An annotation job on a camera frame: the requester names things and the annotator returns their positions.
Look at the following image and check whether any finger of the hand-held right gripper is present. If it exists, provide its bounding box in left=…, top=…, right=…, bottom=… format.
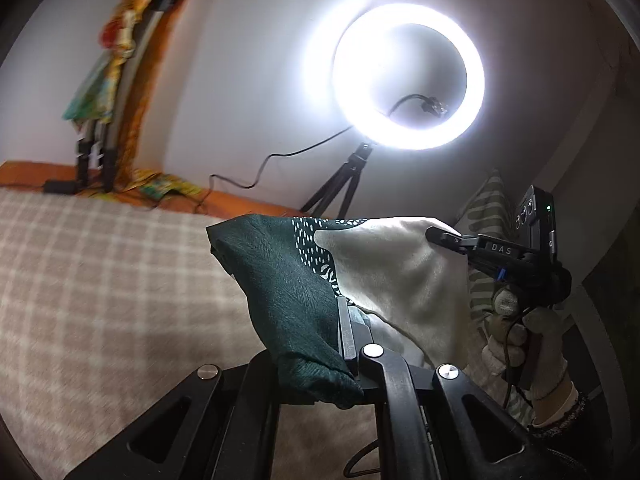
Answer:
left=425, top=227, right=481, bottom=257

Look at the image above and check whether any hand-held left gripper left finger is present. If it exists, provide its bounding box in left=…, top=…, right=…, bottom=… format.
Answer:
left=64, top=350, right=321, bottom=480

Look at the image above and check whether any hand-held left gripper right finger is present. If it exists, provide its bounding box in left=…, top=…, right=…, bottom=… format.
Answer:
left=336, top=296, right=591, bottom=480

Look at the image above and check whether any green white printed shirt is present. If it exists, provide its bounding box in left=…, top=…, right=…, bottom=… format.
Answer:
left=206, top=214, right=471, bottom=410

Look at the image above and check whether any person's right forearm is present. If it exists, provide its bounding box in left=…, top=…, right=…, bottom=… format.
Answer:
left=527, top=380, right=621, bottom=480

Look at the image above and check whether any person's right hand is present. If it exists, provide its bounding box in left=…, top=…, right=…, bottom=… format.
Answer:
left=480, top=285, right=573, bottom=403

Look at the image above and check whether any green striped pillow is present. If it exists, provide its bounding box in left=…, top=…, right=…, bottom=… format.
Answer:
left=455, top=170, right=526, bottom=341

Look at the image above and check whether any black gooseneck phone holder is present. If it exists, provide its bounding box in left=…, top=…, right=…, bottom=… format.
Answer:
left=389, top=94, right=451, bottom=117

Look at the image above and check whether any beige checked blanket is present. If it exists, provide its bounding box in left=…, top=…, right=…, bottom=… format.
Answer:
left=0, top=187, right=536, bottom=480

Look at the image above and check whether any orange cloth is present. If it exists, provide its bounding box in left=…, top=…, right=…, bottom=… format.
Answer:
left=125, top=0, right=201, bottom=198

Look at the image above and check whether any orange bed sheet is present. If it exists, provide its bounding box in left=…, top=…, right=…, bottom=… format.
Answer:
left=0, top=160, right=331, bottom=221

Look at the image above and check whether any colourful patterned scarf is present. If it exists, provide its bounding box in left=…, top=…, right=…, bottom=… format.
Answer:
left=62, top=0, right=193, bottom=123

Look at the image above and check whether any white ring light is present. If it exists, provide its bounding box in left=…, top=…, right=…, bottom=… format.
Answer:
left=331, top=2, right=486, bottom=151

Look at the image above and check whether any black ring light tripod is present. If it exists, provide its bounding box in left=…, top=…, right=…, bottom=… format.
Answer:
left=299, top=142, right=376, bottom=221

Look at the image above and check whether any black power cable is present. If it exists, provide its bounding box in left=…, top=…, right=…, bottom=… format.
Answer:
left=192, top=125, right=356, bottom=208

